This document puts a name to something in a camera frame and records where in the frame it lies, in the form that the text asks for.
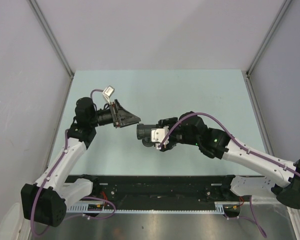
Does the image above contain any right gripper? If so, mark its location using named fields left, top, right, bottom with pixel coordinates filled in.
left=159, top=117, right=200, bottom=151

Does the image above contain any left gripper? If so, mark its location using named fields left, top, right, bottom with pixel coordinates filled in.
left=89, top=99, right=141, bottom=129

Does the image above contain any large grey pipe adapter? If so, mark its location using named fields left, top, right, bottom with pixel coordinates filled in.
left=136, top=123, right=157, bottom=142

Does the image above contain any grey pipe tee fitting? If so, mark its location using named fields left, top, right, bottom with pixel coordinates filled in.
left=141, top=138, right=154, bottom=148

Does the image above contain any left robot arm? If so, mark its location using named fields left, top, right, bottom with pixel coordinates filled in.
left=20, top=97, right=141, bottom=227

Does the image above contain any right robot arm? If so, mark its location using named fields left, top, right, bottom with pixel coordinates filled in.
left=150, top=111, right=300, bottom=210

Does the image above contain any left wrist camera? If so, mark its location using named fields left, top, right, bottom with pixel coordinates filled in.
left=102, top=85, right=115, bottom=104

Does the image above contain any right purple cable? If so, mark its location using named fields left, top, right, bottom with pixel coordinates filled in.
left=157, top=112, right=300, bottom=238

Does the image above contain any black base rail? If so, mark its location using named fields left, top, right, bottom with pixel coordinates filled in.
left=66, top=174, right=250, bottom=210

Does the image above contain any white slotted cable duct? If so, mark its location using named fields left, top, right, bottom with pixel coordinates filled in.
left=64, top=201, right=241, bottom=216

